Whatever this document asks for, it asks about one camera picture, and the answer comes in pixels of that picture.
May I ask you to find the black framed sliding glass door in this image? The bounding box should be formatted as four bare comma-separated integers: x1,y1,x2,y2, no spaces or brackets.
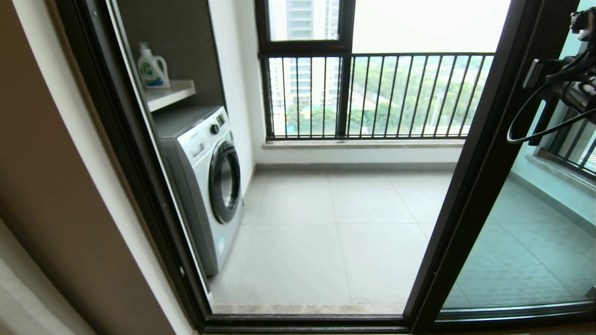
404,0,596,334
435,0,596,327

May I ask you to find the short black metal window railing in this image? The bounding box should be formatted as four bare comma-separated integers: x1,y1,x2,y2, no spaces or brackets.
531,47,596,178

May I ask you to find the short stone window sill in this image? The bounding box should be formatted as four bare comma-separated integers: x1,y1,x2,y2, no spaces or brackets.
524,154,596,196

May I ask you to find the long black metal window railing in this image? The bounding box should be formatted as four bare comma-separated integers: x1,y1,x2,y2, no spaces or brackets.
259,53,495,140

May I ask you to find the long stone window sill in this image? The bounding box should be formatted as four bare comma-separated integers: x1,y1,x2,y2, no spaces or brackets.
261,139,466,151

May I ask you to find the distant high-rise building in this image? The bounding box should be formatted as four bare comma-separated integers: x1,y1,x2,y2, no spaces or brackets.
270,0,340,110

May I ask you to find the silver front-loading washing machine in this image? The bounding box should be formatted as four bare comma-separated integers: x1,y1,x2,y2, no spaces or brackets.
155,106,244,277

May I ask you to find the white detergent bottle green label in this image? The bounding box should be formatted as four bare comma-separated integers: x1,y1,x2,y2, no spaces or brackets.
136,42,171,90

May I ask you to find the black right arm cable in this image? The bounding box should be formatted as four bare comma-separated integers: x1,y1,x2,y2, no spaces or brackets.
507,81,596,145

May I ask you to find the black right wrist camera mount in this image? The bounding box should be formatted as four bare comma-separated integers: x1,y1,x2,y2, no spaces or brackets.
535,7,596,94

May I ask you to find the black window frame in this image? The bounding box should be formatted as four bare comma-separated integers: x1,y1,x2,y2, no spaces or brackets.
254,0,357,140

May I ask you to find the white wall shelf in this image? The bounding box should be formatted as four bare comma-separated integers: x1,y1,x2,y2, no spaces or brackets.
145,80,196,113

